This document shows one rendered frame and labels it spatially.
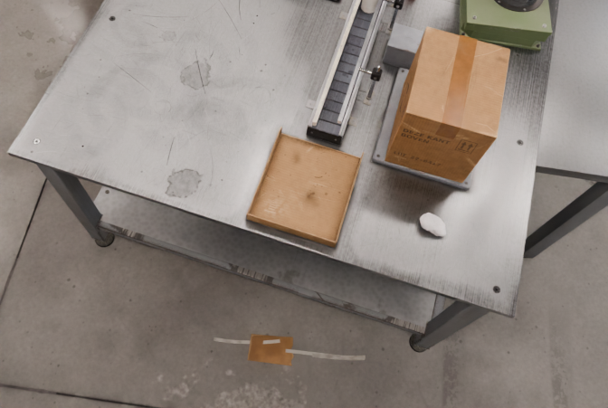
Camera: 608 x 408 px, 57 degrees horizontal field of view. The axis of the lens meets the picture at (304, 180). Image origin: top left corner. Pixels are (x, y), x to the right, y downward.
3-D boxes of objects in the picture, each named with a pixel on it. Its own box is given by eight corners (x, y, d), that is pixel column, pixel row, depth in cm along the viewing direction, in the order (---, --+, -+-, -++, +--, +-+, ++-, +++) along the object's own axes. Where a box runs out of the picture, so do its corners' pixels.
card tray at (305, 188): (280, 133, 172) (280, 126, 169) (362, 158, 171) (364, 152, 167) (246, 219, 159) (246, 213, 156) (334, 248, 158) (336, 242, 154)
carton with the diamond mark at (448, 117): (403, 82, 182) (426, 25, 157) (476, 102, 180) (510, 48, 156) (384, 161, 169) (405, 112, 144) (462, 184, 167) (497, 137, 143)
